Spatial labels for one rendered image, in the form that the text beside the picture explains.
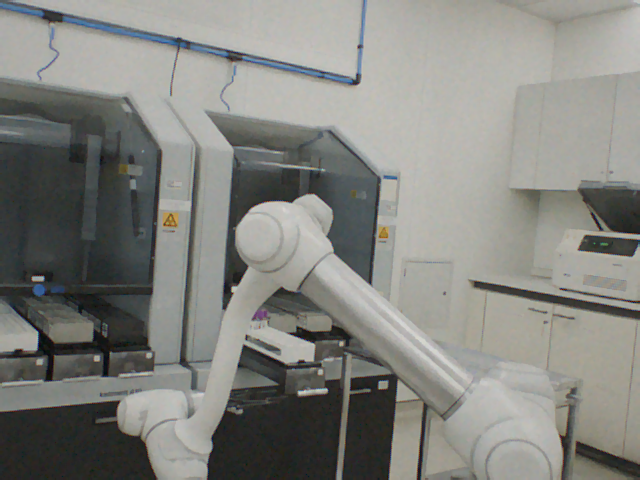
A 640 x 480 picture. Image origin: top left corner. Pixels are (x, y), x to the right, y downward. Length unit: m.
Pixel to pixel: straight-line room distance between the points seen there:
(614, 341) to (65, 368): 2.89
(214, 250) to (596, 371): 2.49
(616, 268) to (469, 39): 1.70
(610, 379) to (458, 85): 1.96
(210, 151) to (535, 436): 1.37
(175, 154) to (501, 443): 1.34
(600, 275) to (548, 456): 2.81
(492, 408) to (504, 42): 3.74
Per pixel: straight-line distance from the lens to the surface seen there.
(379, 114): 4.01
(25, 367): 1.99
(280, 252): 1.26
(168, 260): 2.15
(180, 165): 2.15
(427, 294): 4.33
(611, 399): 4.03
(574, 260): 4.11
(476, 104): 4.57
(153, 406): 1.66
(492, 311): 4.47
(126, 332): 2.13
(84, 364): 2.03
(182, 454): 1.56
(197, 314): 2.22
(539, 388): 1.48
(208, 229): 2.19
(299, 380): 1.97
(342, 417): 2.28
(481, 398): 1.28
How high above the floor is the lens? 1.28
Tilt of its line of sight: 3 degrees down
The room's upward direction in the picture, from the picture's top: 5 degrees clockwise
